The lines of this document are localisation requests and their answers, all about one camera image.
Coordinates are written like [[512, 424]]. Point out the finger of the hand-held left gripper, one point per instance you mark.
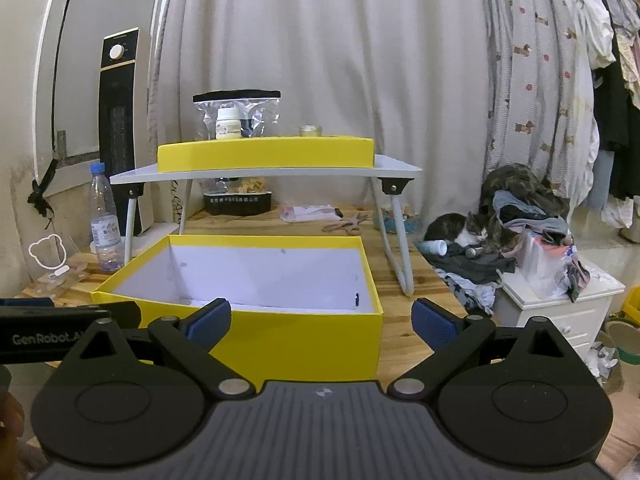
[[25, 302]]

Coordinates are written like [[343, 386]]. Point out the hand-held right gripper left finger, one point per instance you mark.
[[206, 324]]

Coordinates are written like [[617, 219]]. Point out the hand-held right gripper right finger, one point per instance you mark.
[[434, 324]]

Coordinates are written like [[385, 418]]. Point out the yellow cardboard box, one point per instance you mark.
[[300, 332]]

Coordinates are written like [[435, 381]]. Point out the wooden desk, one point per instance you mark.
[[400, 340]]

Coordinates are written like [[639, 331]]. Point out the small wooden holder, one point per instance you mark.
[[62, 280]]

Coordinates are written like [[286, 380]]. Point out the clear acrylic bear stand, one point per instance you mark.
[[47, 255]]

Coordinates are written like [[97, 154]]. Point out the dark grey clothes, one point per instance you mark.
[[470, 267]]

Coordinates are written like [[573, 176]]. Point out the white and green bottle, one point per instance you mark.
[[434, 247]]

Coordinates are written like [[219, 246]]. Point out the small grey metal can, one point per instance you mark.
[[473, 251]]

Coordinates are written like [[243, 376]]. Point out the grey and white kitten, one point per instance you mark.
[[450, 227]]

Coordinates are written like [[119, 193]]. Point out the glass ashtray with blue beads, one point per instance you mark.
[[406, 224]]

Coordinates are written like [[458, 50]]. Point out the brown tabby kitten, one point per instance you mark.
[[500, 240]]

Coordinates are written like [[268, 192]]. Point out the black ribbon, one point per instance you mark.
[[42, 190]]

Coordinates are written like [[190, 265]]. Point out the clear plastic water bottle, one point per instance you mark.
[[104, 220]]

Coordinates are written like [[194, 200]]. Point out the clear plastic bag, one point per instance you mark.
[[542, 265]]

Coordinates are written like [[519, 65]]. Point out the black label box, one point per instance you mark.
[[237, 202]]

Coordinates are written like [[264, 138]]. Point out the beige scissors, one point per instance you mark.
[[347, 225]]

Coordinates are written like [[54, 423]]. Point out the pink flat packet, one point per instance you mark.
[[305, 213]]

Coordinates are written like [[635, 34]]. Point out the small white folding table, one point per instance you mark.
[[395, 172]]

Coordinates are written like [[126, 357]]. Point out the white nightstand with drawers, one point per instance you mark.
[[590, 305]]

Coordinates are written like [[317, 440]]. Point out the pile of camouflage clothes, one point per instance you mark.
[[520, 185]]

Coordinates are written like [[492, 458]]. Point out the yellow box lid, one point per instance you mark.
[[265, 155]]

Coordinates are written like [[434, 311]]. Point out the round woven basket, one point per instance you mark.
[[620, 342]]

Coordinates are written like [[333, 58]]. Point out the black and white tower heater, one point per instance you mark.
[[117, 125]]

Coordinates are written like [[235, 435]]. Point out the white pill bottle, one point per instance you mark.
[[228, 125]]

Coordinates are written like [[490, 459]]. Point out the small glass jar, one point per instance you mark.
[[309, 131]]

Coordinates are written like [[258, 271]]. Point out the clear zip bag black top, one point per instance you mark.
[[260, 110]]

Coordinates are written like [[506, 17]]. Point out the dog print hanging sheet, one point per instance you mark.
[[535, 85]]

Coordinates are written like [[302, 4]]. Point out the white curtain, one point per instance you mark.
[[325, 50]]

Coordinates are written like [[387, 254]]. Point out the hanging clothes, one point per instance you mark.
[[617, 85]]

